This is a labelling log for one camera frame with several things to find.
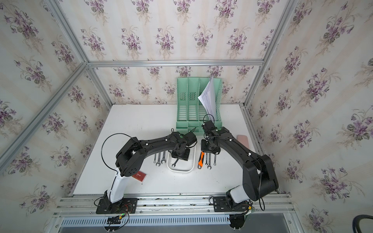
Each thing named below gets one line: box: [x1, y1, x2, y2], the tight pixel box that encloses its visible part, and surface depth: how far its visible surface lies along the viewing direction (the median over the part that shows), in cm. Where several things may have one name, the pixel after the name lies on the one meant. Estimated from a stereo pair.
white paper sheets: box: [197, 75, 216, 122], surface depth 92 cm
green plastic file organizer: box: [175, 77, 223, 135], surface depth 110 cm
